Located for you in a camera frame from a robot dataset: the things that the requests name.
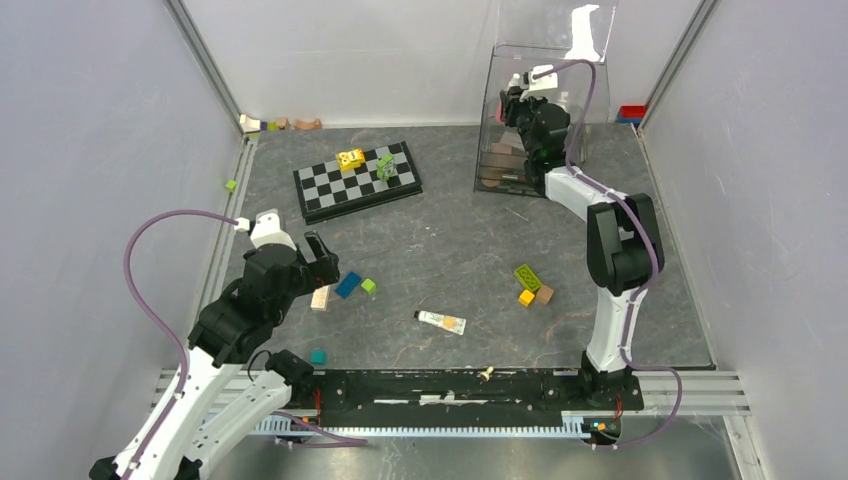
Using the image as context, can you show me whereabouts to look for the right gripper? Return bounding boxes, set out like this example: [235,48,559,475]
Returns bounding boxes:
[500,85,548,159]

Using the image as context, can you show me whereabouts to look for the blue block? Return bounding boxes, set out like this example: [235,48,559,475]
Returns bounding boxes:
[334,271,363,299]

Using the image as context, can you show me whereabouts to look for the cream wooden block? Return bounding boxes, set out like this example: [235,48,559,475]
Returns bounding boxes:
[310,285,330,311]

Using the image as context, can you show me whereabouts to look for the clear acrylic makeup organizer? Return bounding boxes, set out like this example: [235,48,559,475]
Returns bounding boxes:
[474,1,618,197]

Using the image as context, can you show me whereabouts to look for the white cream tube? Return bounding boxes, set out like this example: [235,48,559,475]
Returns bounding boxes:
[414,310,466,336]

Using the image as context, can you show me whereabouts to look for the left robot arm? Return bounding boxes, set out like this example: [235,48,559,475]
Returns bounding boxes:
[89,231,340,479]

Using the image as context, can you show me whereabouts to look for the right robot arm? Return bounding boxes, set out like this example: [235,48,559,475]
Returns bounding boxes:
[500,86,664,410]

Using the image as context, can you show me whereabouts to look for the small green cube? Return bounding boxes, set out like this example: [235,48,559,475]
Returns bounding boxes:
[360,278,377,295]

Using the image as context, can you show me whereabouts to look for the black white chessboard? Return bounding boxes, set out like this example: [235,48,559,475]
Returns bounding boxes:
[293,141,423,225]

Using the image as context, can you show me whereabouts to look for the teal cube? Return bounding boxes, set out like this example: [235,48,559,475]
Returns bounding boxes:
[310,349,328,366]

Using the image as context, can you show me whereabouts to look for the yellow toy block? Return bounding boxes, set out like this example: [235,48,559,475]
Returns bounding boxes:
[335,148,365,171]

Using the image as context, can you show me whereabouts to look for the green toy block on chessboard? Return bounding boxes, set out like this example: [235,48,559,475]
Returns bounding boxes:
[376,153,397,182]

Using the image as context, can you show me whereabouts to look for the red blue bricks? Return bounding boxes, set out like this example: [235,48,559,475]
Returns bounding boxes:
[615,105,647,125]

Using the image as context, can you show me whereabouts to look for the wooden blocks in corner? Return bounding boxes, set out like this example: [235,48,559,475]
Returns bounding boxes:
[238,114,323,134]

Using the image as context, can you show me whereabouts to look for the green lego brick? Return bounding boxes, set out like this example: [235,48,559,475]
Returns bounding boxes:
[514,264,542,293]

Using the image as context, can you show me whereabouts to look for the white chess pawn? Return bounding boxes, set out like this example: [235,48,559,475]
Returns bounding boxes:
[479,366,494,382]

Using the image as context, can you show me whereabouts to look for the yellow cube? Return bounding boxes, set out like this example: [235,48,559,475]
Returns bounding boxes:
[518,290,535,307]

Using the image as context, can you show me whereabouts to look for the brown wooden cube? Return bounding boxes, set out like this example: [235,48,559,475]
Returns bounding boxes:
[535,284,554,305]

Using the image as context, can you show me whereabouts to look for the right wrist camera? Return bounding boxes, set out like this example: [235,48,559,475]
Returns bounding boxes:
[506,64,559,100]

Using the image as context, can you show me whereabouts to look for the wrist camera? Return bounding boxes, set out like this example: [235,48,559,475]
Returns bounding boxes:
[233,209,298,251]
[506,64,559,100]

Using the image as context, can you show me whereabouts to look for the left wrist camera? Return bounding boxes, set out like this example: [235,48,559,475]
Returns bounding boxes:
[233,209,298,251]

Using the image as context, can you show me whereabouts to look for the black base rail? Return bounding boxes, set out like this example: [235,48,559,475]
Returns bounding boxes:
[292,368,644,429]

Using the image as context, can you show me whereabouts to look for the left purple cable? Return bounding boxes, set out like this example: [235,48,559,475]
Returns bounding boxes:
[123,209,253,480]

